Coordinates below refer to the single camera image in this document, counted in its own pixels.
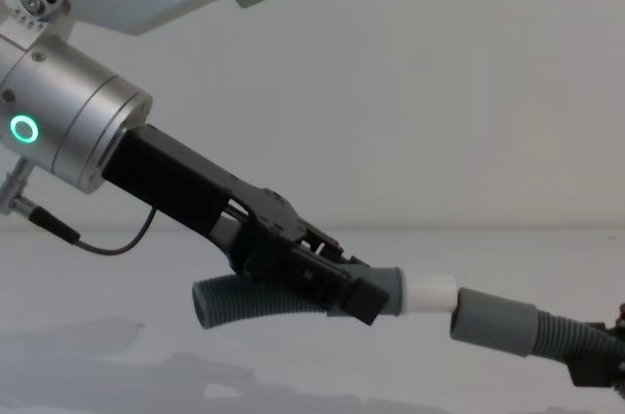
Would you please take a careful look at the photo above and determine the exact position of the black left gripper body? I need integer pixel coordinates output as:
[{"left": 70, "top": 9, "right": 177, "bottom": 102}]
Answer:
[{"left": 102, "top": 124, "right": 266, "bottom": 235}]

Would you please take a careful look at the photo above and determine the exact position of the short grey corrugated hose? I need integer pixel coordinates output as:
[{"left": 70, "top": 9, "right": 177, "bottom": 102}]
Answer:
[{"left": 191, "top": 263, "right": 409, "bottom": 332}]

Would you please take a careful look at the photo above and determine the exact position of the long grey corrugated hose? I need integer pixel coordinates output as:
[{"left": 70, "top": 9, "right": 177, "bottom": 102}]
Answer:
[{"left": 448, "top": 286, "right": 611, "bottom": 367}]

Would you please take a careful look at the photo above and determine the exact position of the white plastic pipe connector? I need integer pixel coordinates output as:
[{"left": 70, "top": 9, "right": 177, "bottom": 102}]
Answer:
[{"left": 400, "top": 274, "right": 460, "bottom": 317}]

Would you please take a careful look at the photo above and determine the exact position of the white table cloth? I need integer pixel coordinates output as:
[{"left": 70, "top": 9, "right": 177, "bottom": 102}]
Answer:
[{"left": 0, "top": 226, "right": 625, "bottom": 414}]

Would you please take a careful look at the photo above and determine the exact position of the thin dark gripper cable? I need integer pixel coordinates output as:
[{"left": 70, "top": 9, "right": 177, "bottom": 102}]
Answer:
[{"left": 13, "top": 192, "right": 158, "bottom": 255}]

